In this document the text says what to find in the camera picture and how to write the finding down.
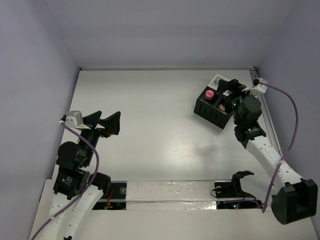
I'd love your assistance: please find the black and white organizer box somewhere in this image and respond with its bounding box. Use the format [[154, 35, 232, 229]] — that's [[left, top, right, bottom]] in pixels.
[[193, 74, 232, 130]]

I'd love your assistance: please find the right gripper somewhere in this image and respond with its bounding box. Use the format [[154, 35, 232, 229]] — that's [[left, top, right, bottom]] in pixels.
[[216, 78, 258, 125]]

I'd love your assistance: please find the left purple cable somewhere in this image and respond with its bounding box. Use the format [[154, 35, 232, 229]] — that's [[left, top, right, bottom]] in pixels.
[[31, 123, 100, 240]]

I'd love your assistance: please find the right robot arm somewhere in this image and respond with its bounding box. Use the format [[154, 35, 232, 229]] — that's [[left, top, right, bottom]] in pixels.
[[217, 78, 318, 225]]

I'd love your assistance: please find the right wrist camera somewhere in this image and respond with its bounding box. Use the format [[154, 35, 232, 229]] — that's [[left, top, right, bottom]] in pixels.
[[242, 77, 269, 96]]

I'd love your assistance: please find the white foam front board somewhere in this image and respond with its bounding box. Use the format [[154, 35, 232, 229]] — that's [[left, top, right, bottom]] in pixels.
[[30, 180, 317, 240]]

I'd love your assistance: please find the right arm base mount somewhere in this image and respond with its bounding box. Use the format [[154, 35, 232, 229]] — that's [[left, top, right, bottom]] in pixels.
[[210, 170, 263, 210]]

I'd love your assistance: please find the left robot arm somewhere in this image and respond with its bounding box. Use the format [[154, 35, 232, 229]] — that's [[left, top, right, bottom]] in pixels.
[[31, 110, 121, 240]]

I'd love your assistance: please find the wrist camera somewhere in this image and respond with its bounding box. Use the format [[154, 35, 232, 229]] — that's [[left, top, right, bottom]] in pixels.
[[59, 110, 90, 130], [242, 77, 269, 96]]

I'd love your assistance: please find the orange highlighter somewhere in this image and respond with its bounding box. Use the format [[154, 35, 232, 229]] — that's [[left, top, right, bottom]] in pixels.
[[218, 104, 226, 112]]

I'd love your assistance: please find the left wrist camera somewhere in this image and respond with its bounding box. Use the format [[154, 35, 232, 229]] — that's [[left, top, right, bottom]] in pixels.
[[59, 110, 90, 130]]

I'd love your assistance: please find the purple cable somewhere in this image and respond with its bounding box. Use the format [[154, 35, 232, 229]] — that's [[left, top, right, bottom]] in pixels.
[[261, 83, 300, 213], [31, 123, 100, 240]]

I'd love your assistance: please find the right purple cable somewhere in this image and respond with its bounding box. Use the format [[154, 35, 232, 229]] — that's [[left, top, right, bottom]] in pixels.
[[261, 83, 300, 213]]

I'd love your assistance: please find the blue highlighter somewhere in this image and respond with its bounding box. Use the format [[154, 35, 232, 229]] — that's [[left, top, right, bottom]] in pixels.
[[214, 78, 221, 86]]

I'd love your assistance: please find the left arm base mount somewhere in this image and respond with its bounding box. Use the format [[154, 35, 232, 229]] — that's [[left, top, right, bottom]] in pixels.
[[93, 181, 127, 210]]

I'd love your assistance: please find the pink capped highlighter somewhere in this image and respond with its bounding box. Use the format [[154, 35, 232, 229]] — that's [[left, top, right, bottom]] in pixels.
[[204, 89, 215, 101]]

